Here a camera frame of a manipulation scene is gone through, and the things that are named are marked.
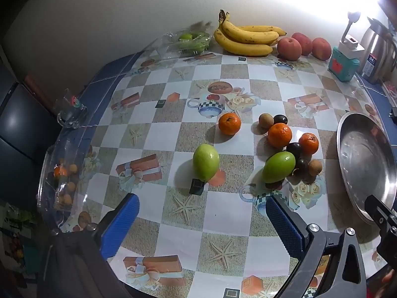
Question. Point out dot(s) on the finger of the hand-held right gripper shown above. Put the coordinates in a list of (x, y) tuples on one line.
[(378, 209)]

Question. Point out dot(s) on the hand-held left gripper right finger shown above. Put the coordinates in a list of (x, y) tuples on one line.
[(283, 226)]

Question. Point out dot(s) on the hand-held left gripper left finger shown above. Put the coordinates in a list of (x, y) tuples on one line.
[(121, 226)]

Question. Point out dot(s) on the stainless steel basin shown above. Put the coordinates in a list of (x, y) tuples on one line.
[(363, 161)]

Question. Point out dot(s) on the large green fruit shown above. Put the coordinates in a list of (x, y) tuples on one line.
[(278, 167), (206, 162)]

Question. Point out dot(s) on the dark purple plum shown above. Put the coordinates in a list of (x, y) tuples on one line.
[(301, 165), (280, 119), (293, 149)]

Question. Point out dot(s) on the brown longan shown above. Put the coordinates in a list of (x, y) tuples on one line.
[(265, 120), (315, 167)]

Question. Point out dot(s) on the orange mandarin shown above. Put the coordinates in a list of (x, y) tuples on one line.
[(279, 135), (309, 144), (229, 124)]

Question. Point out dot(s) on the person's right hand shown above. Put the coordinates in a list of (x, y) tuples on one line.
[(389, 278)]

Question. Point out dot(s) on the clear plastic container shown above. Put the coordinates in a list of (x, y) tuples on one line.
[(49, 192)]

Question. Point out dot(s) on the small orange fruit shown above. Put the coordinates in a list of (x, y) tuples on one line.
[(60, 171)]

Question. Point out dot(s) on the checkered printed tablecloth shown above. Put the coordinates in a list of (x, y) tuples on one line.
[(186, 136)]

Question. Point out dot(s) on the glass mug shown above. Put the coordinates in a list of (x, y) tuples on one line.
[(69, 111)]

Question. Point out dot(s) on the teal plastic box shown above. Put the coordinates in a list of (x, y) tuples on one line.
[(342, 65)]

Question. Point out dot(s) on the steel canister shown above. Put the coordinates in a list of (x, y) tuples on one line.
[(373, 43)]

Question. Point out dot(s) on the red apple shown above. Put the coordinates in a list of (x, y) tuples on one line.
[(322, 49), (304, 42)]

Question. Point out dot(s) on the peach next to bananas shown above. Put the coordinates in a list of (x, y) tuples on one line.
[(289, 49)]

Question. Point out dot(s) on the clear plastic bag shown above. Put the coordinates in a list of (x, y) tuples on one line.
[(167, 48)]

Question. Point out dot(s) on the yellow banana bunch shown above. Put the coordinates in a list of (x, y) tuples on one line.
[(245, 37)]

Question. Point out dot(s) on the small green fruit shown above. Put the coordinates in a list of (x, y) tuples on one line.
[(194, 47), (186, 37)]

